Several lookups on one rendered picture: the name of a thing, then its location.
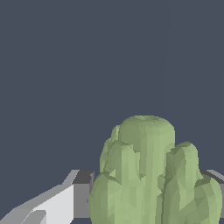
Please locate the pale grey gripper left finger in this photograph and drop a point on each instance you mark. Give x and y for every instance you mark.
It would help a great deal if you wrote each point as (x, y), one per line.
(58, 201)

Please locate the green lumpy cactus-shaped object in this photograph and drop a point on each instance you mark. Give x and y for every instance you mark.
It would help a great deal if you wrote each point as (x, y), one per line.
(148, 175)

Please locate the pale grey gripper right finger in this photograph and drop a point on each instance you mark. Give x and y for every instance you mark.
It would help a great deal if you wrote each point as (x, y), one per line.
(219, 178)

